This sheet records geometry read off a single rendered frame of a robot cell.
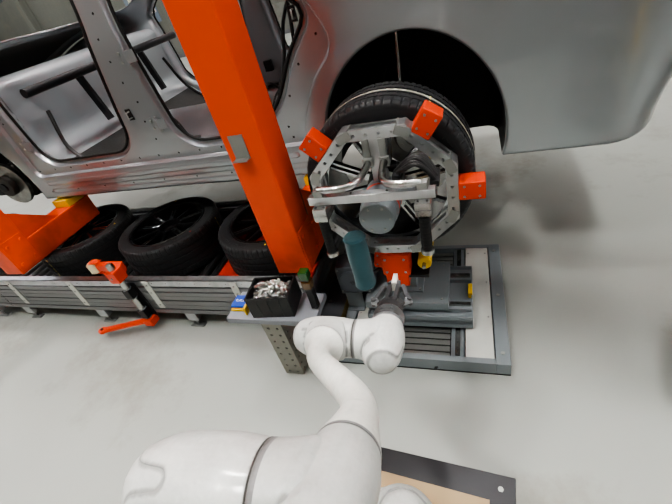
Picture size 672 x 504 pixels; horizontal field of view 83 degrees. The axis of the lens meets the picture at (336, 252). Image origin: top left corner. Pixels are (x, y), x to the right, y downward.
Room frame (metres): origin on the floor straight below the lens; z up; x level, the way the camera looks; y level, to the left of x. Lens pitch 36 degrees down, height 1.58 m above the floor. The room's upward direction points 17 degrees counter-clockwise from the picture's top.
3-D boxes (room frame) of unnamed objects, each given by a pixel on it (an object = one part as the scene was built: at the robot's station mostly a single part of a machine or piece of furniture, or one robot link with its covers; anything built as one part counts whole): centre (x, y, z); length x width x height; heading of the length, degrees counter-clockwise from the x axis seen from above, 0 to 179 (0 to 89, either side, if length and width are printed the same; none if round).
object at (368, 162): (1.20, -0.10, 1.03); 0.19 x 0.18 x 0.11; 155
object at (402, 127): (1.27, -0.24, 0.85); 0.54 x 0.07 x 0.54; 65
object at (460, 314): (1.40, -0.36, 0.13); 0.50 x 0.36 x 0.10; 65
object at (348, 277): (1.62, -0.12, 0.26); 0.42 x 0.18 x 0.35; 155
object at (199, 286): (2.01, 1.30, 0.28); 2.47 x 0.09 x 0.22; 65
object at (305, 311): (1.28, 0.33, 0.44); 0.43 x 0.17 x 0.03; 65
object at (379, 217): (1.20, -0.21, 0.85); 0.21 x 0.14 x 0.14; 155
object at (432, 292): (1.42, -0.31, 0.32); 0.40 x 0.30 x 0.28; 65
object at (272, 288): (1.28, 0.31, 0.51); 0.20 x 0.14 x 0.13; 70
